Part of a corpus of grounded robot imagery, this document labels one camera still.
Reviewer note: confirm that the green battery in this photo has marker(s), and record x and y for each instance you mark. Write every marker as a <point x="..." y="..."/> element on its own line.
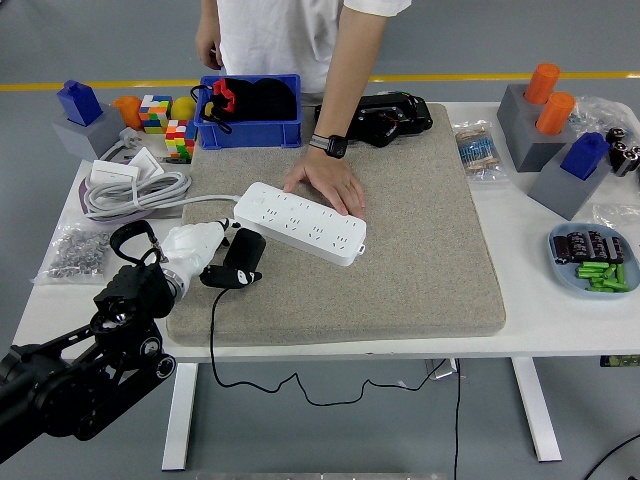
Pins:
<point x="589" y="273"/>
<point x="597" y="288"/>
<point x="620" y="274"/>
<point x="609" y="272"/>
<point x="592" y="265"/>
<point x="616" y="286"/>

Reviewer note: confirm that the person's right forearm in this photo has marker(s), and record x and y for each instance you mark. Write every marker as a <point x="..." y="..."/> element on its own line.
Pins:
<point x="209" y="15"/>

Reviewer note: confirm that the multicolour puzzle cube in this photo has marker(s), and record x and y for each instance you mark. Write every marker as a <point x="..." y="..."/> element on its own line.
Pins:
<point x="155" y="114"/>
<point x="180" y="139"/>

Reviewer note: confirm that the light blue tray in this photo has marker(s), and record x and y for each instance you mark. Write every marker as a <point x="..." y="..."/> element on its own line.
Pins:
<point x="562" y="277"/>

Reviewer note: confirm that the clear bag of screws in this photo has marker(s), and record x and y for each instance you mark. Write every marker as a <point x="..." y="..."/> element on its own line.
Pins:
<point x="70" y="250"/>

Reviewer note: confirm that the green circuit board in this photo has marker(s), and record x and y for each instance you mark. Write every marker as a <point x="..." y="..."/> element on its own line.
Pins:
<point x="620" y="360"/>

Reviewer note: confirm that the metal bracket under table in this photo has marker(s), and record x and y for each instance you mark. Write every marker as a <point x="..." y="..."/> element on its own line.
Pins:
<point x="442" y="370"/>

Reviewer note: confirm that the orange cylinder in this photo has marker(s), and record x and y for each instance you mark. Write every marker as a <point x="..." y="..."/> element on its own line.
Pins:
<point x="555" y="114"/>
<point x="541" y="82"/>

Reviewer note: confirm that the white power strip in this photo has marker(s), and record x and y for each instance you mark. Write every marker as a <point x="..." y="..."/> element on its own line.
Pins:
<point x="300" y="225"/>

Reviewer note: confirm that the blue house-shaped block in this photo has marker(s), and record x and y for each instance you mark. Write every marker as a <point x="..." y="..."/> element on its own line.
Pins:
<point x="79" y="102"/>
<point x="584" y="156"/>

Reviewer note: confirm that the black electronic device housing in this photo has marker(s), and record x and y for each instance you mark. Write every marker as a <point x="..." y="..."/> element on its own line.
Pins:
<point x="400" y="120"/>

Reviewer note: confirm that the black plug adapter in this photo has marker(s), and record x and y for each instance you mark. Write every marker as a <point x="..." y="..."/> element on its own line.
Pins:
<point x="245" y="247"/>

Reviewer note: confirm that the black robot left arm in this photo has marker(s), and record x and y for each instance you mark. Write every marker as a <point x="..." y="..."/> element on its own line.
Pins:
<point x="50" y="390"/>

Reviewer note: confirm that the yellow ball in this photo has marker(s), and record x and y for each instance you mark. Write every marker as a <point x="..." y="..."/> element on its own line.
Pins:
<point x="183" y="109"/>

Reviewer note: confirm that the clear bag of resistors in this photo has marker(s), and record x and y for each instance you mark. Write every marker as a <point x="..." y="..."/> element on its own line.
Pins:
<point x="477" y="150"/>

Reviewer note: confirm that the black cylinder silver top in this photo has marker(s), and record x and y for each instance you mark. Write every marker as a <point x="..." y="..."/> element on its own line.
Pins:
<point x="615" y="136"/>
<point x="632" y="161"/>
<point x="620" y="154"/>

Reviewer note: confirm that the person's left forearm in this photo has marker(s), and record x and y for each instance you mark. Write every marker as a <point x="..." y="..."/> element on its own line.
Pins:
<point x="345" y="75"/>

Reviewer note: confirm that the blue plastic bin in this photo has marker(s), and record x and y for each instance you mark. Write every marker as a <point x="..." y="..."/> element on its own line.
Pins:
<point x="250" y="134"/>

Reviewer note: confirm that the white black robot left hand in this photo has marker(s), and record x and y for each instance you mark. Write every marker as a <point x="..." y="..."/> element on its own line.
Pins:
<point x="192" y="242"/>

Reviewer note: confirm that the white wall switch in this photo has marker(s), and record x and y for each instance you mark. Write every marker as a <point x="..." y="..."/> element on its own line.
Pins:
<point x="146" y="161"/>
<point x="115" y="172"/>

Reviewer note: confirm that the grey-brown mat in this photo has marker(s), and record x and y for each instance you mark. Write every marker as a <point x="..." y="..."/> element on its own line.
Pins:
<point x="400" y="250"/>

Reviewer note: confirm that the person's left hand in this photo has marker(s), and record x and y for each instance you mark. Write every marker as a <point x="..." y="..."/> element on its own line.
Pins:
<point x="327" y="177"/>

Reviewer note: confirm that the black cloth pouch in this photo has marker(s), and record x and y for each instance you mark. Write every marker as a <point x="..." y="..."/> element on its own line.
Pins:
<point x="270" y="100"/>

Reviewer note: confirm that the orange cup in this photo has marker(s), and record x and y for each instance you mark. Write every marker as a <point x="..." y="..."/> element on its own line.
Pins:
<point x="127" y="112"/>

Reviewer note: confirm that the large grey block holder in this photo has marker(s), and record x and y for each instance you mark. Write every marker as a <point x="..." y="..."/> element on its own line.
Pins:
<point x="515" y="115"/>

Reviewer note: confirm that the clear plastic bag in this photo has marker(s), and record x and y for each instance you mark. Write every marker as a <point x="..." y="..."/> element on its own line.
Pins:
<point x="615" y="214"/>
<point x="595" y="112"/>

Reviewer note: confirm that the person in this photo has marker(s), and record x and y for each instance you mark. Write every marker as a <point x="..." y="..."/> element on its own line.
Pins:
<point x="275" y="40"/>

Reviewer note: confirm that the white table leg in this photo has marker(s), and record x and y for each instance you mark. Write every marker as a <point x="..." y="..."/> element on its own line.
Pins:
<point x="180" y="415"/>
<point x="537" y="410"/>

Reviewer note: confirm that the person's right hand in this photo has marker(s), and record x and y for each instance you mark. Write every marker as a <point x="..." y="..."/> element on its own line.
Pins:
<point x="208" y="47"/>

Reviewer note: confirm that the dark printed capacitor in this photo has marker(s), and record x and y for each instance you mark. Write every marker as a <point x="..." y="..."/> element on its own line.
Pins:
<point x="561" y="249"/>
<point x="578" y="246"/>
<point x="596" y="245"/>
<point x="616" y="249"/>

